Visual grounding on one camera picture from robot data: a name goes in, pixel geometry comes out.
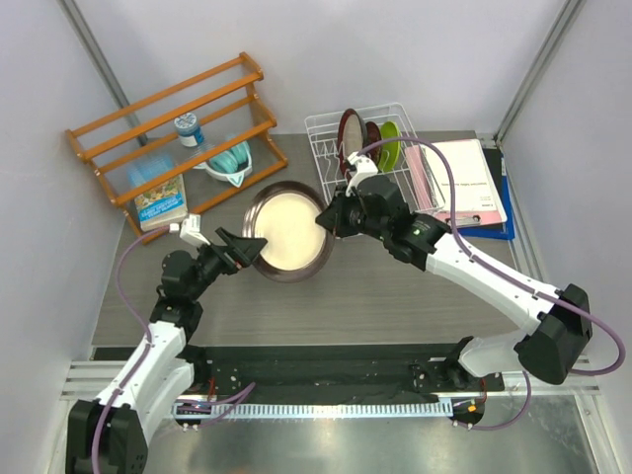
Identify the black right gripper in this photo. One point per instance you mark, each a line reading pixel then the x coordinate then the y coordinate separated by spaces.
pixel 333 218

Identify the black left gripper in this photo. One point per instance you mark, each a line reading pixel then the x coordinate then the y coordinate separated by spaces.
pixel 244 250

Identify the lime green small plate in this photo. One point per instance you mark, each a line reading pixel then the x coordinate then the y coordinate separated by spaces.
pixel 389 151

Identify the dark red cream plate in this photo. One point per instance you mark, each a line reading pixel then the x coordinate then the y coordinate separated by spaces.
pixel 352 136

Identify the red floral small plate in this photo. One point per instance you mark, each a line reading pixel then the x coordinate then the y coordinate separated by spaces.
pixel 373 135

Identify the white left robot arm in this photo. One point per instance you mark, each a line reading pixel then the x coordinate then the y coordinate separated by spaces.
pixel 112 432

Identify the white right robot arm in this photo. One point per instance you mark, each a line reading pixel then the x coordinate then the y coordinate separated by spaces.
pixel 551 327

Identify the teal white bowl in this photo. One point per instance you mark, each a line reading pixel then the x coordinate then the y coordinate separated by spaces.
pixel 232 166

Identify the blue snack box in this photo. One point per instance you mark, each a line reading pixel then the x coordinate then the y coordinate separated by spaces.
pixel 164 204

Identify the clear bottle blue cap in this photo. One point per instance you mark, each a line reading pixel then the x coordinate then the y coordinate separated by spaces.
pixel 190 134

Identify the pink white booklet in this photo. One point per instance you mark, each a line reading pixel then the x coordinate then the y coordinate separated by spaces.
pixel 459 178

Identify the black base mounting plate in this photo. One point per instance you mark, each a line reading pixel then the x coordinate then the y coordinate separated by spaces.
pixel 337 374

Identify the blue clipboard folder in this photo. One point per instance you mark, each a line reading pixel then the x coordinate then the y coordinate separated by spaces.
pixel 501 231

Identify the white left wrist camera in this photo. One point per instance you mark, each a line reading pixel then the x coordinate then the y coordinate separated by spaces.
pixel 189 230

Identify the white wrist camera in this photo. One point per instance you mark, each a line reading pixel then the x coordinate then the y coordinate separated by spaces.
pixel 361 168
pixel 189 230

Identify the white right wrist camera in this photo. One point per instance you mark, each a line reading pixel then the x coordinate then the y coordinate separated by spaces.
pixel 361 168

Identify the white wire dish rack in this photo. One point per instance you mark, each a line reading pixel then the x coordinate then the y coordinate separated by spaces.
pixel 322 132

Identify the white slotted cable duct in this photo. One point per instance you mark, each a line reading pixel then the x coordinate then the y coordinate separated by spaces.
pixel 441 408

